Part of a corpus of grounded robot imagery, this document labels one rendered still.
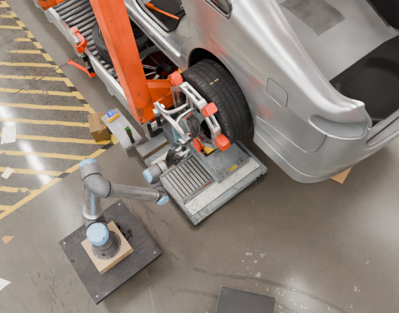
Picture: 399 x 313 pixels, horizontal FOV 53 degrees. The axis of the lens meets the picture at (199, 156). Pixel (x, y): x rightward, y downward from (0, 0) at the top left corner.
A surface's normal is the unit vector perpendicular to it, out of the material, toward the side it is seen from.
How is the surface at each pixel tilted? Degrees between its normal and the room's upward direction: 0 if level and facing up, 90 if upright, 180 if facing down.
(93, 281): 0
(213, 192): 0
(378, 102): 0
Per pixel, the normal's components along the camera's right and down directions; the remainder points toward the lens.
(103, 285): -0.07, -0.50
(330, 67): 0.12, -0.26
